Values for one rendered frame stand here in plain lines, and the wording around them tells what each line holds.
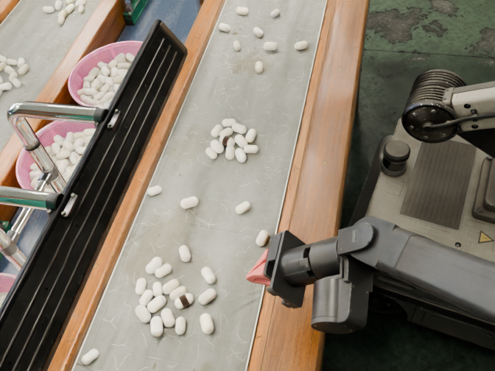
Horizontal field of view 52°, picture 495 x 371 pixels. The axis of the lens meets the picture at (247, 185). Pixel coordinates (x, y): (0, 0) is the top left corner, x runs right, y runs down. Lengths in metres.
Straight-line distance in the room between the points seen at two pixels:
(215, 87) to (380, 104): 1.15
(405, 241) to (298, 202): 0.44
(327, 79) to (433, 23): 1.59
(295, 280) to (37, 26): 1.24
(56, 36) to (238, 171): 0.78
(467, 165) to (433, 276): 0.94
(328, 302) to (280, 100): 0.69
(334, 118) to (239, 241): 0.37
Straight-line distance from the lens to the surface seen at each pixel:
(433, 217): 1.38
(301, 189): 1.03
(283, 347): 0.88
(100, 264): 1.02
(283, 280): 0.75
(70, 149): 1.28
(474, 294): 0.56
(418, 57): 2.58
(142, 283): 0.98
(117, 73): 1.43
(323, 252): 0.69
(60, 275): 0.64
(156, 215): 1.08
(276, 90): 1.28
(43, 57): 1.59
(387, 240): 0.63
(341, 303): 0.66
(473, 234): 1.38
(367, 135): 2.18
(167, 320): 0.93
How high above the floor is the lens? 1.59
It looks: 52 degrees down
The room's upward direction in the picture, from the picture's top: 9 degrees counter-clockwise
